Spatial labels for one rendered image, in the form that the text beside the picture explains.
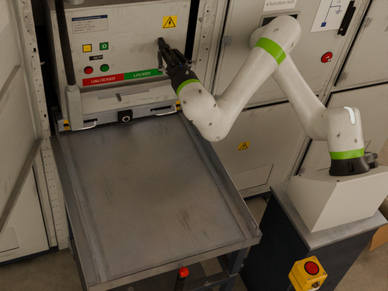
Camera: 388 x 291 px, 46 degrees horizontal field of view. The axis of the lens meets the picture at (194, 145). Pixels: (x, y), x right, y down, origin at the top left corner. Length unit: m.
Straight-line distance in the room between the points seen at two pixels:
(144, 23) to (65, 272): 1.38
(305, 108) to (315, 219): 0.44
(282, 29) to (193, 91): 0.41
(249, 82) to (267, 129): 0.78
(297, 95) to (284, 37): 0.30
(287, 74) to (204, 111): 0.52
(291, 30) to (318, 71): 0.61
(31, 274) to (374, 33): 2.04
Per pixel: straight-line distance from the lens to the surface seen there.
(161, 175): 1.76
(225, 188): 1.75
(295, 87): 1.85
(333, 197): 1.69
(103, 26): 1.65
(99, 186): 1.72
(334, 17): 2.09
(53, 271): 2.52
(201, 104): 1.42
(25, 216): 2.25
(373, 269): 2.84
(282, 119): 2.35
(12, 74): 1.58
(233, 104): 1.56
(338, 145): 1.75
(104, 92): 1.77
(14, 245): 2.42
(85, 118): 1.88
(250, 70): 1.60
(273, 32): 1.65
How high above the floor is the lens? 2.19
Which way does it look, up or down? 46 degrees down
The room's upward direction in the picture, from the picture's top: 10 degrees clockwise
